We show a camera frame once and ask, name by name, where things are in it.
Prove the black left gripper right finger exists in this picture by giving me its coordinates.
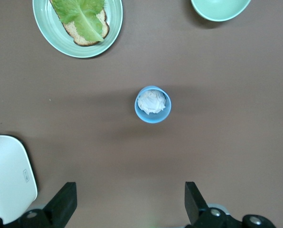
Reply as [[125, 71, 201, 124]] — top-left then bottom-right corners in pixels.
[[184, 181, 242, 228]]

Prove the pale green ribbed plate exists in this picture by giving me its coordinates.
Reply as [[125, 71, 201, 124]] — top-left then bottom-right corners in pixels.
[[32, 0, 123, 59]]

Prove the toasted bread slice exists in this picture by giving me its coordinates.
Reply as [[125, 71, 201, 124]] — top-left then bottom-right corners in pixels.
[[49, 0, 110, 47]]

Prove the green lettuce leaf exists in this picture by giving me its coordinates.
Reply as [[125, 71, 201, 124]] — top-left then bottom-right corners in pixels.
[[51, 0, 106, 43]]

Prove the crumpled white tissue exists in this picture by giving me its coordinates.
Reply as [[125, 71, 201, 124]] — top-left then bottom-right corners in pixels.
[[137, 89, 167, 115]]

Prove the pale green bowl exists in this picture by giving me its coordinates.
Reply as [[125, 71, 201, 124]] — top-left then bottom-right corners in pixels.
[[190, 0, 252, 22]]

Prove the white toaster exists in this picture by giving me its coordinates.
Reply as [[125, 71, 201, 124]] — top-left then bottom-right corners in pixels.
[[0, 134, 38, 225]]

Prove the light blue plastic cup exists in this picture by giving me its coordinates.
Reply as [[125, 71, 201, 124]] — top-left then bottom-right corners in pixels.
[[134, 85, 172, 124]]

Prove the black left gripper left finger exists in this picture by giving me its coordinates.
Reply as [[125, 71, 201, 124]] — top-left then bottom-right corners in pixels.
[[21, 182, 77, 228]]

